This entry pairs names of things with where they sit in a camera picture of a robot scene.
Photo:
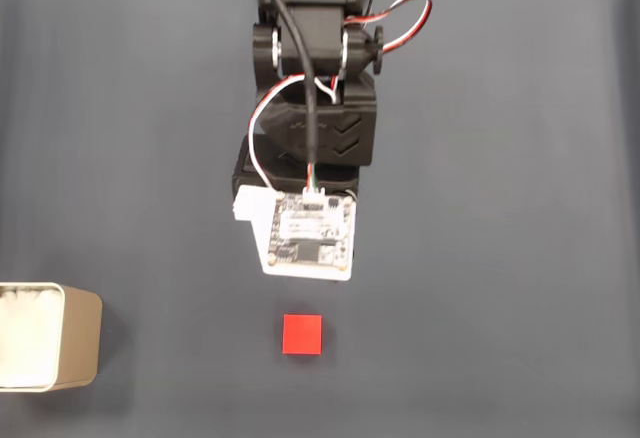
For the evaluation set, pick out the white camera board mount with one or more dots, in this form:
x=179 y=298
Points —
x=310 y=238

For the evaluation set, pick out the beige box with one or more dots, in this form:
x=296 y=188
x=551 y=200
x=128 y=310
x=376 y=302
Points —
x=80 y=343

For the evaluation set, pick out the grey table mat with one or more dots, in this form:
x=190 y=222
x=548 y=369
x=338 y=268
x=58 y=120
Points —
x=500 y=208

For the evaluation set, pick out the red cube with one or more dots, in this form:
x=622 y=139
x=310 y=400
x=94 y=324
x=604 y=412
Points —
x=302 y=334

